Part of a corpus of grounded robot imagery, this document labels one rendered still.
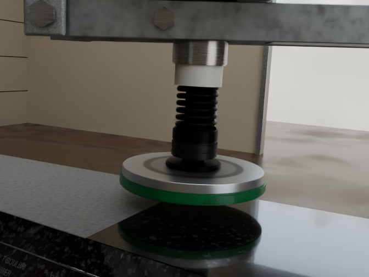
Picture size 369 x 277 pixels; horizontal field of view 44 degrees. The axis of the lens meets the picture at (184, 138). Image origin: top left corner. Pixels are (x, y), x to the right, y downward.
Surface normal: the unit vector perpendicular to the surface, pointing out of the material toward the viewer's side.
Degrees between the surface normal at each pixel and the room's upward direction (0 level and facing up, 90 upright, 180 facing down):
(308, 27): 90
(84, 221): 0
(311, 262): 0
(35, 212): 0
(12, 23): 90
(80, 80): 90
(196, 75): 90
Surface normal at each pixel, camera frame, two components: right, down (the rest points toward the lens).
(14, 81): 0.91, 0.12
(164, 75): -0.42, 0.12
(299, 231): 0.06, -0.99
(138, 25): -0.02, 0.16
